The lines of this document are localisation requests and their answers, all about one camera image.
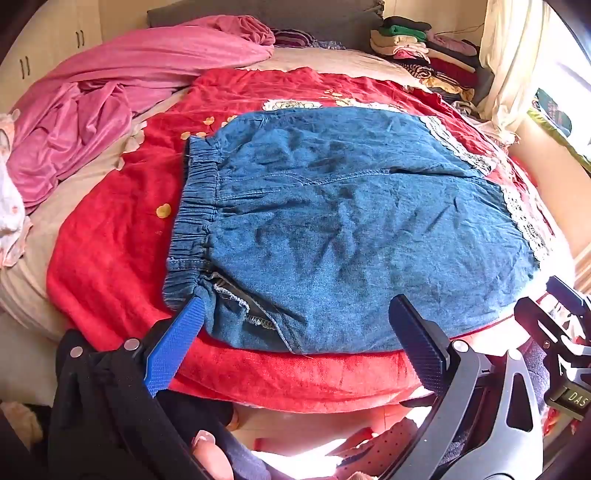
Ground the cream wardrobe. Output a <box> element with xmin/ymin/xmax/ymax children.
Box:
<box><xmin>0</xmin><ymin>0</ymin><xmax>155</xmax><ymax>114</ymax></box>

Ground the stack of folded clothes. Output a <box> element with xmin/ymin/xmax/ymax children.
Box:
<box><xmin>369</xmin><ymin>16</ymin><xmax>495</xmax><ymax>106</ymax></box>

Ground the person's pink dotted clothing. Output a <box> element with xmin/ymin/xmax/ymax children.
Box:
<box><xmin>256</xmin><ymin>406</ymin><xmax>437</xmax><ymax>480</ymax></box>

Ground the pink blanket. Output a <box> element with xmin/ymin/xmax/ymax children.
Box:
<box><xmin>9</xmin><ymin>15</ymin><xmax>278</xmax><ymax>215</ymax></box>

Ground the cream curtain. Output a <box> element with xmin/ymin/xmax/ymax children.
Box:
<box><xmin>478</xmin><ymin>0</ymin><xmax>553</xmax><ymax>139</ymax></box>

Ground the dark teal printed item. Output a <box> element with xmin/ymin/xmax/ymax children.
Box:
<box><xmin>536</xmin><ymin>90</ymin><xmax>574</xmax><ymax>136</ymax></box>

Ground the person's left hand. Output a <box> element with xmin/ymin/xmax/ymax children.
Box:
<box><xmin>191</xmin><ymin>430</ymin><xmax>235</xmax><ymax>480</ymax></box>

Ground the blue denim pants lace trim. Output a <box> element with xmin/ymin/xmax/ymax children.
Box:
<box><xmin>163</xmin><ymin>107</ymin><xmax>555</xmax><ymax>356</ymax></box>

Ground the striped dark cloth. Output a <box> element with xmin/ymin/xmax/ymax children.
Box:
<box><xmin>271</xmin><ymin>28</ymin><xmax>320</xmax><ymax>49</ymax></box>

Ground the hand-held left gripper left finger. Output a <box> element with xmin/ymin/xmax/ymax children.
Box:
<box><xmin>50</xmin><ymin>294</ymin><xmax>206</xmax><ymax>480</ymax></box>

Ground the white floral cloth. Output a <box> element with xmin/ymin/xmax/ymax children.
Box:
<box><xmin>0</xmin><ymin>110</ymin><xmax>34</xmax><ymax>269</ymax></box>

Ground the grey headboard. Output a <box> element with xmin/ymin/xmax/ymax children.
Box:
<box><xmin>147</xmin><ymin>0</ymin><xmax>385</xmax><ymax>43</ymax></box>

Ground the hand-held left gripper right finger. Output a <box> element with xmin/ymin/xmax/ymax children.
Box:
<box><xmin>388</xmin><ymin>294</ymin><xmax>542</xmax><ymax>480</ymax></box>

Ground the red floral blanket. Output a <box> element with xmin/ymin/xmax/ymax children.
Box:
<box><xmin>46</xmin><ymin>68</ymin><xmax>570</xmax><ymax>414</ymax></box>

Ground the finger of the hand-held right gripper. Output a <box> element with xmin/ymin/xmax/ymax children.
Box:
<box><xmin>514</xmin><ymin>296</ymin><xmax>575</xmax><ymax>357</ymax></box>
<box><xmin>546</xmin><ymin>276</ymin><xmax>591</xmax><ymax>317</ymax></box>

